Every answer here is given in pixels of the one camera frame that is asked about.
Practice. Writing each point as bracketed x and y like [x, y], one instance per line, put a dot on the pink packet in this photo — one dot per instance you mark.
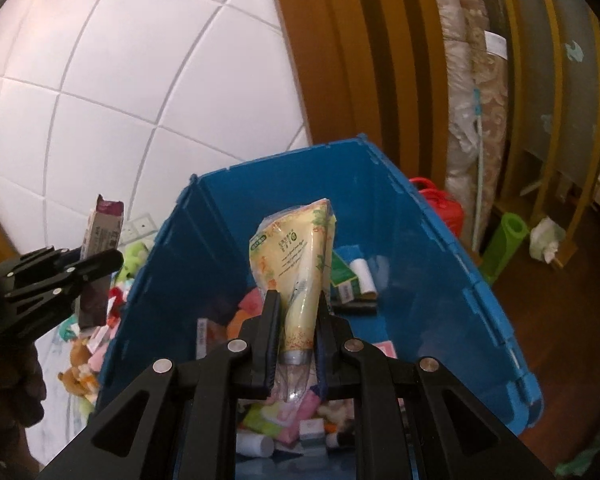
[300, 407]

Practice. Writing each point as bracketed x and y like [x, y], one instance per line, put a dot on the small bottle black cap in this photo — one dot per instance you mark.
[340, 439]

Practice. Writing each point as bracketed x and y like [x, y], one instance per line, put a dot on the grey box maroon end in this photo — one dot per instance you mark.
[100, 225]

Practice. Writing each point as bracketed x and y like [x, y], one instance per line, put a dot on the wooden door frame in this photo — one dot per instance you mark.
[360, 60]

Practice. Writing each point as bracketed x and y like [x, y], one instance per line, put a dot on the green rolled mat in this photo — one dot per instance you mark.
[505, 240]

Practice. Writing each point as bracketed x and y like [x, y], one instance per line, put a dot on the small brown plush toy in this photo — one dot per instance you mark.
[77, 355]

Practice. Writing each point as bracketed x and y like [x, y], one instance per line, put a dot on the yellow cream tube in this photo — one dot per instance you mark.
[295, 270]

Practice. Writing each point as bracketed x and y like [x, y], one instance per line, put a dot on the small white bottle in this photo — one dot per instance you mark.
[255, 445]

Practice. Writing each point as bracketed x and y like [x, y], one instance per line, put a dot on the white plastic bottle brown label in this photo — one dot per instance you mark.
[362, 275]

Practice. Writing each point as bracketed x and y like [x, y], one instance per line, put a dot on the small white grey box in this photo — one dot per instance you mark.
[311, 431]

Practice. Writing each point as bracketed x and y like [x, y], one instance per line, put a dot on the dark green carton box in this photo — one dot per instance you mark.
[342, 272]

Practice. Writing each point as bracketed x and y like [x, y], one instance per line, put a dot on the pale green packet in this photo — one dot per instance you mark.
[257, 417]

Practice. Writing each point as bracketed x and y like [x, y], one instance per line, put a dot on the narrow white box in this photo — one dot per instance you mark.
[205, 337]

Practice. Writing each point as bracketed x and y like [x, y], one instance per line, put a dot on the flat black box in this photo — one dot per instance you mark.
[355, 307]

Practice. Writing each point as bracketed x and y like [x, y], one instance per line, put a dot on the small pink box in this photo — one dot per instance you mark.
[386, 350]

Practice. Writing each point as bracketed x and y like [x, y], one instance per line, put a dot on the teal cloth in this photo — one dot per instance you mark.
[580, 462]

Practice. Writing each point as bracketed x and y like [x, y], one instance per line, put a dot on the pink soft toy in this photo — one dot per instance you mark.
[250, 302]

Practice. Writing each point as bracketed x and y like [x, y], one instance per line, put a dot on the wooden rack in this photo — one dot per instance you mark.
[555, 180]

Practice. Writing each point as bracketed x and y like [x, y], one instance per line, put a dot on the bright green plush toy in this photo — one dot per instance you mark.
[132, 260]

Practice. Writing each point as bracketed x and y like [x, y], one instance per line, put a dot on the white five-hole wall socket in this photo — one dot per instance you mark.
[141, 227]

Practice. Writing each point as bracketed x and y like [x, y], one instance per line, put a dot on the crumpled white plastic bag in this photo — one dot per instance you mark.
[546, 237]

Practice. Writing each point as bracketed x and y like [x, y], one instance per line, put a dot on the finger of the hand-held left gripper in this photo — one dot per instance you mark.
[45, 259]
[100, 262]

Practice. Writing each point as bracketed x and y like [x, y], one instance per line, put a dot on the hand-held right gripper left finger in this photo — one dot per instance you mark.
[272, 340]

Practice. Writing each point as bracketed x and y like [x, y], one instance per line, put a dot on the rolled patterned carpet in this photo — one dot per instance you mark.
[487, 125]

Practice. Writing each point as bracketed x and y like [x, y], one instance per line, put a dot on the grey printed board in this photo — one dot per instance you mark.
[580, 100]

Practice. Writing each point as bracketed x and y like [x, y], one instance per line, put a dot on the blue plastic crate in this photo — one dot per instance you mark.
[430, 270]

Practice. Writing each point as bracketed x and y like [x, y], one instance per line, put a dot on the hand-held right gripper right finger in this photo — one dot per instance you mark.
[321, 340]

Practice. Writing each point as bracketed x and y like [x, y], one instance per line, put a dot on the red plastic container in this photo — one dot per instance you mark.
[447, 210]

